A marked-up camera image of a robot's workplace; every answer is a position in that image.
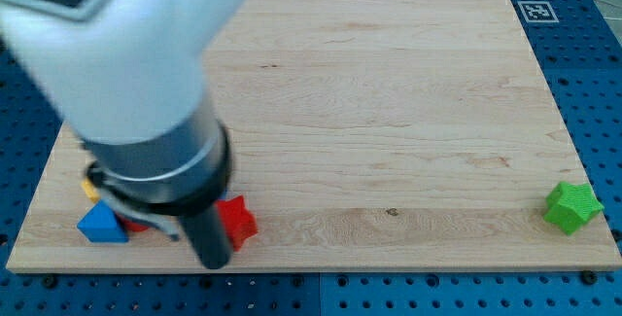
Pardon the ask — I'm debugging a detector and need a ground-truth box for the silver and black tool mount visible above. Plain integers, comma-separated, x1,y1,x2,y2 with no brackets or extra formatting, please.
84,95,232,239

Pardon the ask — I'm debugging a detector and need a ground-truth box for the blue triangular block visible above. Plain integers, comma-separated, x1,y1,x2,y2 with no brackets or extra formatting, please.
77,201,129,243

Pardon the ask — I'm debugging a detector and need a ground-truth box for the yellow block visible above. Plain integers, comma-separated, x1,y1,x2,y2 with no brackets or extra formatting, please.
81,178,101,204

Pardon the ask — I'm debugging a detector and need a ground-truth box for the red round block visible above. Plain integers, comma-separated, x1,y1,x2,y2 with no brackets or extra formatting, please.
116,215,149,232

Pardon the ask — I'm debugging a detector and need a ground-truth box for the red star block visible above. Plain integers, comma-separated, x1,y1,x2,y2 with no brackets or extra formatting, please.
216,195,259,252

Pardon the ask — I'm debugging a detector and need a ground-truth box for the green star block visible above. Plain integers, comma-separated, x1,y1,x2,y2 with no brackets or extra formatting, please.
543,181,605,235

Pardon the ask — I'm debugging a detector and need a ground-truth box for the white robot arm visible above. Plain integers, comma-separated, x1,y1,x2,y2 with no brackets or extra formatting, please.
1,0,245,269

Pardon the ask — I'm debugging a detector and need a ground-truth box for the wooden board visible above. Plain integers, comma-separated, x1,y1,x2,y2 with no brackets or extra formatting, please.
5,0,622,274

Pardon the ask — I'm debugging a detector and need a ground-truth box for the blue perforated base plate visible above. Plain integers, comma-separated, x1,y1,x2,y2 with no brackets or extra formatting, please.
1,0,621,315

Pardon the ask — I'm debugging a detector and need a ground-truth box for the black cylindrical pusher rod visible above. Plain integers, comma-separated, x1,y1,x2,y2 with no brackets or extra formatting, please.
179,204,233,269

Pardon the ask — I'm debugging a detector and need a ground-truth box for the white fiducial marker tag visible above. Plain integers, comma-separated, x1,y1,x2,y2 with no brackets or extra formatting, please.
517,1,559,23

